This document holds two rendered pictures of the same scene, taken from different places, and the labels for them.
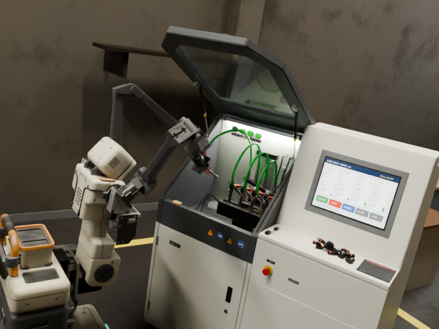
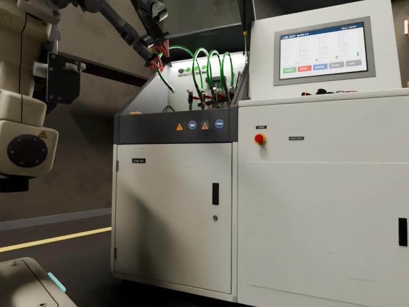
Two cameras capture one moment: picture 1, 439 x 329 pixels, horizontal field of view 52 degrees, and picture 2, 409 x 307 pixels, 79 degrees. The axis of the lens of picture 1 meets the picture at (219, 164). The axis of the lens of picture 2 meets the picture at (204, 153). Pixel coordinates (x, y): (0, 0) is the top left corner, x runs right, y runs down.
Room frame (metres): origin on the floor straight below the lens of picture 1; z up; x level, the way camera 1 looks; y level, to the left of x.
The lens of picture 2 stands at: (1.16, 0.09, 0.70)
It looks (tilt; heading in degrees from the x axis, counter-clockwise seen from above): 2 degrees up; 349
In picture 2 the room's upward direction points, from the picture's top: 1 degrees clockwise
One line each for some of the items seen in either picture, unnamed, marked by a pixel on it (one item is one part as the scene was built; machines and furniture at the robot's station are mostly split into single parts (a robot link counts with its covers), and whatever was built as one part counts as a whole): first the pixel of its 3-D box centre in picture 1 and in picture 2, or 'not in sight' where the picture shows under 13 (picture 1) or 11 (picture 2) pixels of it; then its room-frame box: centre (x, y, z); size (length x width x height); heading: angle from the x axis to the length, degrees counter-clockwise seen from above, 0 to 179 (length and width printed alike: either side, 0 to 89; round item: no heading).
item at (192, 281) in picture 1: (193, 292); (168, 212); (2.42, 0.04, 0.44); 0.65 x 0.02 x 0.68; 59
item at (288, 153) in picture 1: (288, 172); (238, 87); (2.74, -0.44, 1.20); 0.13 x 0.03 x 0.31; 59
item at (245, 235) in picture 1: (204, 228); (171, 128); (2.43, 0.02, 0.87); 0.62 x 0.04 x 0.16; 59
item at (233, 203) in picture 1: (243, 219); not in sight; (2.57, -0.20, 0.91); 0.34 x 0.10 x 0.15; 59
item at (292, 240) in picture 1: (326, 253); (319, 103); (2.15, -0.62, 0.96); 0.70 x 0.22 x 0.03; 59
